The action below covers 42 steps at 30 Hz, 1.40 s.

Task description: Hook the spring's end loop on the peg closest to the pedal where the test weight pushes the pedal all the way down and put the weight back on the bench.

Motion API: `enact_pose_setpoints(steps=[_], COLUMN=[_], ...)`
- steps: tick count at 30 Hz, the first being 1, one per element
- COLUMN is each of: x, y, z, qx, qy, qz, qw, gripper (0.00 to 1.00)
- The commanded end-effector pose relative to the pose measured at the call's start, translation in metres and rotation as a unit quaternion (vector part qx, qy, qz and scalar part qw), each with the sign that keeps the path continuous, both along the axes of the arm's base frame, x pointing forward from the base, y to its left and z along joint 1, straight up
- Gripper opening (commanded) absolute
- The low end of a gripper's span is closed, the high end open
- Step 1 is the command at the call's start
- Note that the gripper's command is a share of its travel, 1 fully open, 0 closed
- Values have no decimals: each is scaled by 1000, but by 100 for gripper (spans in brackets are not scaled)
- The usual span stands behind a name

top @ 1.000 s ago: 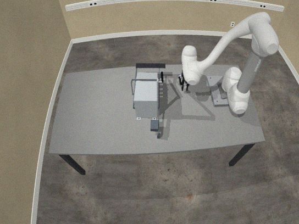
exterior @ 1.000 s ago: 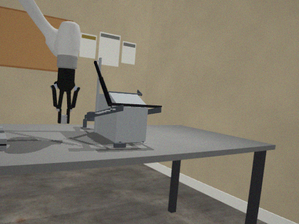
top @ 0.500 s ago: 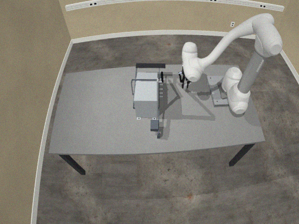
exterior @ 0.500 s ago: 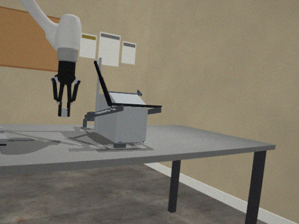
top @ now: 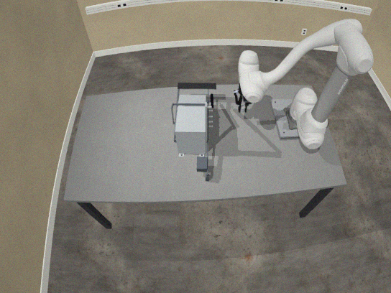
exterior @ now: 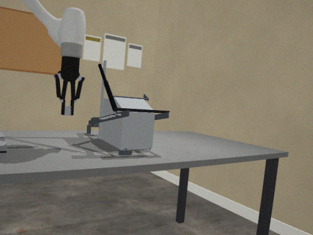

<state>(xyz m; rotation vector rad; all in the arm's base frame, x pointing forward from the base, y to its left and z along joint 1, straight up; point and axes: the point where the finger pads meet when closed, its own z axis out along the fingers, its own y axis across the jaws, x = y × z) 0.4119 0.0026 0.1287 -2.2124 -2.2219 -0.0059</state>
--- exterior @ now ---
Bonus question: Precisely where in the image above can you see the light grey cylinder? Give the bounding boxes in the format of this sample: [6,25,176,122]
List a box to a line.
[64,106,71,116]

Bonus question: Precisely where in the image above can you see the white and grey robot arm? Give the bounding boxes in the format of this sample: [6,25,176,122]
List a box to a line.
[21,0,86,58]

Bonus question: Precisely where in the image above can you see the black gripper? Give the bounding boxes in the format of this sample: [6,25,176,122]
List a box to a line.
[54,56,85,115]

